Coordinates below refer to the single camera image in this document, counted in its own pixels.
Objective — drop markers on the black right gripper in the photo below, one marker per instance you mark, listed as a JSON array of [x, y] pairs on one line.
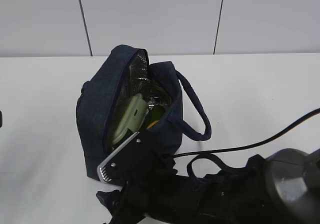
[[156, 198]]

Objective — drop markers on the green lidded glass container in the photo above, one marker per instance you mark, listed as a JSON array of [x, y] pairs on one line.
[[128, 116]]

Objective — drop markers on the yellow toy pumpkin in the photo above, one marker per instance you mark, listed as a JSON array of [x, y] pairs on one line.
[[152, 124]]

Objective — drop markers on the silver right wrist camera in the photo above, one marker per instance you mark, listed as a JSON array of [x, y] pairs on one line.
[[132, 159]]

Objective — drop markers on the navy blue lunch bag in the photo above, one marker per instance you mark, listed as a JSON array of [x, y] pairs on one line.
[[125, 72]]

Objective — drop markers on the green cucumber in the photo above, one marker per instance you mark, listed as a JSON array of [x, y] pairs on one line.
[[156, 113]]

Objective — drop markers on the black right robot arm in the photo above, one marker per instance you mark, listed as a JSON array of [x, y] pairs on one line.
[[281, 189]]

